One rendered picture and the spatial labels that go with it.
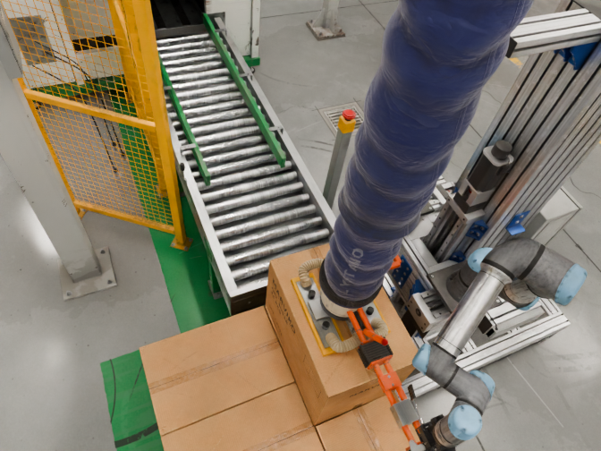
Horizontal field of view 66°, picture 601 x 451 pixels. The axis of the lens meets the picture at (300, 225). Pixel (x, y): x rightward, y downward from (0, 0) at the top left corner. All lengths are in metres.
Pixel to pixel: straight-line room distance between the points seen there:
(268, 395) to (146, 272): 1.29
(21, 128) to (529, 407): 2.94
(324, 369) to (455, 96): 1.14
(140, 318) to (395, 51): 2.33
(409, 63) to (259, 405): 1.60
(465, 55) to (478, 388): 0.87
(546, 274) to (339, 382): 0.80
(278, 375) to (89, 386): 1.11
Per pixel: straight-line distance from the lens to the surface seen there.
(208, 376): 2.17
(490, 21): 0.89
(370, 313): 1.85
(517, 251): 1.40
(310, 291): 1.84
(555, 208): 2.18
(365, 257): 1.38
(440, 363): 1.37
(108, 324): 2.96
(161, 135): 2.40
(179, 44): 3.78
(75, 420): 2.81
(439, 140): 1.03
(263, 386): 2.16
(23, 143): 2.27
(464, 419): 1.33
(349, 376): 1.78
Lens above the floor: 2.60
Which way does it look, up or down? 53 degrees down
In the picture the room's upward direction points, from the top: 11 degrees clockwise
